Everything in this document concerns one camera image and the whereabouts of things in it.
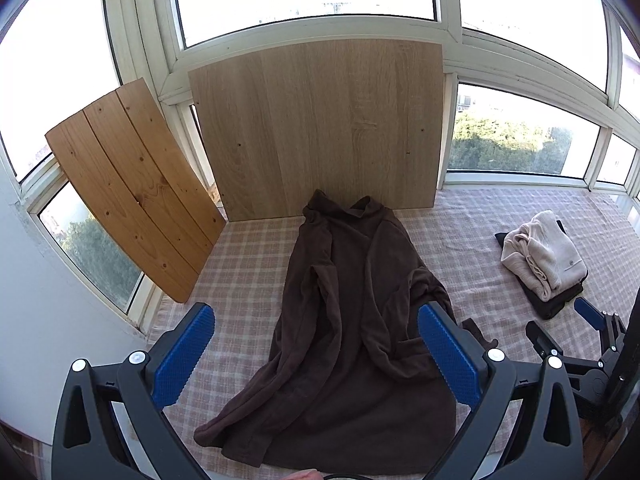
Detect white window frame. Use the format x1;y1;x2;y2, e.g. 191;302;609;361
0;0;640;336

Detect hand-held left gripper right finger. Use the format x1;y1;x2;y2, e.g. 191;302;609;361
417;301;585;480

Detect pink plaid blanket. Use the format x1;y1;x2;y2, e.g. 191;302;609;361
150;185;640;480

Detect brown fleece sweater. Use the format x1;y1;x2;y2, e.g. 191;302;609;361
194;189;500;476

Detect light oak wood board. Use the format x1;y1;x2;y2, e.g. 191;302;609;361
187;37;446;223

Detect black folded garment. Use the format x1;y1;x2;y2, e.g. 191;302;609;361
494;220;586;320

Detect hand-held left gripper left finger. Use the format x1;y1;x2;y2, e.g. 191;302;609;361
51;302;217;480

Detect beige folded sweater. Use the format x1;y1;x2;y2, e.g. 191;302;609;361
501;210;588;298

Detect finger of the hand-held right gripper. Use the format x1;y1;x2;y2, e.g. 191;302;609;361
525;321;601;367
574;297;627;356

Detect pine plank board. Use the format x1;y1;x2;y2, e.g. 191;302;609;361
45;77;227;304

